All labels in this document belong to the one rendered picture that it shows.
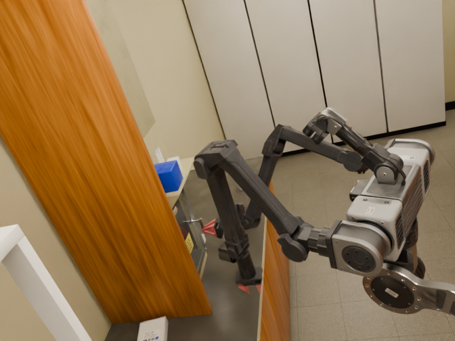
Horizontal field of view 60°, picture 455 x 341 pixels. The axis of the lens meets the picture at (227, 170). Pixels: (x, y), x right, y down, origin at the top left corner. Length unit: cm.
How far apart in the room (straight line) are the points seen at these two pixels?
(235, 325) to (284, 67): 328
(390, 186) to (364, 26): 336
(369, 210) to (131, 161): 80
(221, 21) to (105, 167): 319
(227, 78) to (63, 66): 333
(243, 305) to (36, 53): 125
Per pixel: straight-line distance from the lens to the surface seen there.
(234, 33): 446
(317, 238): 118
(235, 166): 115
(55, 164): 156
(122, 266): 175
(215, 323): 179
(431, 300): 145
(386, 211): 116
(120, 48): 166
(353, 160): 156
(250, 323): 173
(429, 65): 477
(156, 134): 175
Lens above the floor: 221
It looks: 26 degrees down
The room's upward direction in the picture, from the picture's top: 18 degrees counter-clockwise
